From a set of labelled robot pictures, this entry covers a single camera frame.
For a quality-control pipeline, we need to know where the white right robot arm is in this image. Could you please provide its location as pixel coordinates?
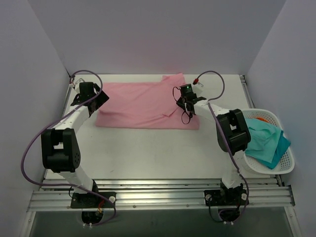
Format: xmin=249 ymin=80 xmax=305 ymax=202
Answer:
xmin=176 ymin=84 xmax=251 ymax=204

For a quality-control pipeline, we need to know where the pink t shirt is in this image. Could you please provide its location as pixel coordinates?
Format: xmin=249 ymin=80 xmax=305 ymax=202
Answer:
xmin=95 ymin=74 xmax=199 ymax=130

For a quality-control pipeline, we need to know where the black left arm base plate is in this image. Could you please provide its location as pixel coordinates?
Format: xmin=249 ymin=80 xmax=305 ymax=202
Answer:
xmin=70 ymin=192 xmax=117 ymax=209

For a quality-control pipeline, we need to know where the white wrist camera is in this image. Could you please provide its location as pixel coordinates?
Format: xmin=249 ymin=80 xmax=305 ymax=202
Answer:
xmin=69 ymin=78 xmax=85 ymax=90
xmin=193 ymin=78 xmax=204 ymax=89

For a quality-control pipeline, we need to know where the teal t shirt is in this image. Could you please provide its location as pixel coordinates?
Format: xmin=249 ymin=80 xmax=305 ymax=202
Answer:
xmin=245 ymin=118 xmax=291 ymax=169

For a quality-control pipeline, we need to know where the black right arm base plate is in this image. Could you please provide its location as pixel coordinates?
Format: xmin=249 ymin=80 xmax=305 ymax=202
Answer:
xmin=203 ymin=188 xmax=249 ymax=207

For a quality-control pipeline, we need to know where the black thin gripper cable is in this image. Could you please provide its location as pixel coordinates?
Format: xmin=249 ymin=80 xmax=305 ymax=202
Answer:
xmin=172 ymin=86 xmax=196 ymax=125

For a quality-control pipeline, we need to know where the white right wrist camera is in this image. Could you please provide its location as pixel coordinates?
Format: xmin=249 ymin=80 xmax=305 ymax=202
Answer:
xmin=193 ymin=78 xmax=204 ymax=89

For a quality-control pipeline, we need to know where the white plastic laundry basket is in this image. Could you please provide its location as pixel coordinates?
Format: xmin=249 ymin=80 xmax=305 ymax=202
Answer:
xmin=242 ymin=109 xmax=295 ymax=175

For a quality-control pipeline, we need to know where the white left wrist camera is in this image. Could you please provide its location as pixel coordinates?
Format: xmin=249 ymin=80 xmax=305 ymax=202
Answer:
xmin=69 ymin=78 xmax=85 ymax=90

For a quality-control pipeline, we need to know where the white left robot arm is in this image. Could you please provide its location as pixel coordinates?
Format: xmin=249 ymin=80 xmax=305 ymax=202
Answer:
xmin=41 ymin=82 xmax=109 ymax=207

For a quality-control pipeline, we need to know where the aluminium front rail frame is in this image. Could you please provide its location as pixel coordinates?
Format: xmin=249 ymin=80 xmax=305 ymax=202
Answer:
xmin=28 ymin=177 xmax=295 ymax=211

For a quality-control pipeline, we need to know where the orange garment in basket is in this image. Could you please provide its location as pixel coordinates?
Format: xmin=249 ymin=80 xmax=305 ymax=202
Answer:
xmin=255 ymin=117 xmax=270 ymax=123

